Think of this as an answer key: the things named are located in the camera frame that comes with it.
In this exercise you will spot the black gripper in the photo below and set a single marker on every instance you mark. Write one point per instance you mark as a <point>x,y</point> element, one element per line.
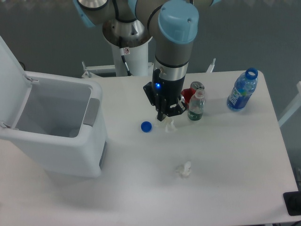
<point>164,94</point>

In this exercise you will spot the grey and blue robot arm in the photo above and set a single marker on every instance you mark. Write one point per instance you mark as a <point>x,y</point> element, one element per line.
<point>173,24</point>

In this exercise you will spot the white trash bin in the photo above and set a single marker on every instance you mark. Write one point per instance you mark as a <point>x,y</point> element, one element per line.
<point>55,120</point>

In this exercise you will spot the red crushed soda can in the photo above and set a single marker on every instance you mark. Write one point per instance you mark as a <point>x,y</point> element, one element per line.
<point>188,93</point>

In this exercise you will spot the clear green label bottle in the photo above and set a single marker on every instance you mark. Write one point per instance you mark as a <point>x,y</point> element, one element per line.
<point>196,105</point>

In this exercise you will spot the blue bottle cap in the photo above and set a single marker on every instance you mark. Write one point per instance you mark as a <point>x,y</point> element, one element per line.
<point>146,126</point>

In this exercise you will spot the blue drink bottle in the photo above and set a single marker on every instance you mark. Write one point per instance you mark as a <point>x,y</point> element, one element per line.
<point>244,87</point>

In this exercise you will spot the black device at edge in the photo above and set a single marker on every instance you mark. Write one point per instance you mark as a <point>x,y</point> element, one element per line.
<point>293,203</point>

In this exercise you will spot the white table frame bracket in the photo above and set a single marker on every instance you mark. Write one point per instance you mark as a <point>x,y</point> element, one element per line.
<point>211,66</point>

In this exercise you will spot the white frame at right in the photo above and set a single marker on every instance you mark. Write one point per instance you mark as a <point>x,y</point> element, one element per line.
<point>291,108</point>

